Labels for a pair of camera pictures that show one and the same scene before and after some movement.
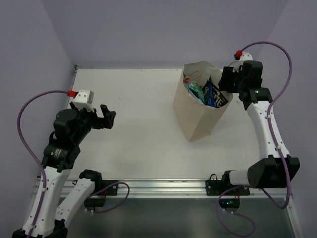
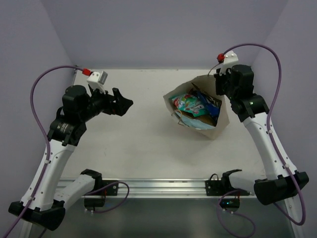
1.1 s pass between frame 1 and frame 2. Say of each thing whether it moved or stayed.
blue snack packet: moved
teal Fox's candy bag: moved
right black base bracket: stayed
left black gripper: moved
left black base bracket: stayed
